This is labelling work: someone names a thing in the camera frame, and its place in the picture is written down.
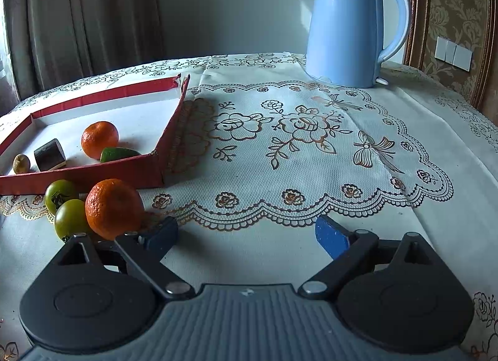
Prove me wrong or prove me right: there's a brown wooden door frame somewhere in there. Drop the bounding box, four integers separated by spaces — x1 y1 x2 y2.
403 0 430 70

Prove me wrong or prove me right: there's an orange mandarin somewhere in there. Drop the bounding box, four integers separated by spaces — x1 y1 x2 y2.
84 179 144 240
80 121 119 160

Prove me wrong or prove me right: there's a red cardboard tray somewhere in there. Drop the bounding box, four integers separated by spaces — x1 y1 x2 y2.
1 74 190 195

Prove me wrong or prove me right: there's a brown patterned curtain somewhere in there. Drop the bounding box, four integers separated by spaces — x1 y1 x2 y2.
1 0 165 113

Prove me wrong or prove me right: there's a white wall switch panel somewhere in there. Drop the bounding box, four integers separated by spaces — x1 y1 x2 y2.
434 36 473 73

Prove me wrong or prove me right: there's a green cucumber wedge piece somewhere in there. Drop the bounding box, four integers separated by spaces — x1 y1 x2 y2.
100 147 140 163

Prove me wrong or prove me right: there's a white embroidered tablecloth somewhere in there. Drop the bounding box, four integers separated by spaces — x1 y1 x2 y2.
1 52 497 360

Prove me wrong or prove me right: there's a light blue electric kettle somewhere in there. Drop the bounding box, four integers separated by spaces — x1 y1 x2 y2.
306 0 410 88

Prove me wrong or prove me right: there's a brown longan fruit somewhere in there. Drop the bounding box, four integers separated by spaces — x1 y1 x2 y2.
12 154 31 174

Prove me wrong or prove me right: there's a green tomato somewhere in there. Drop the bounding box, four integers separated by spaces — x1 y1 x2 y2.
54 199 91 242
44 180 79 215

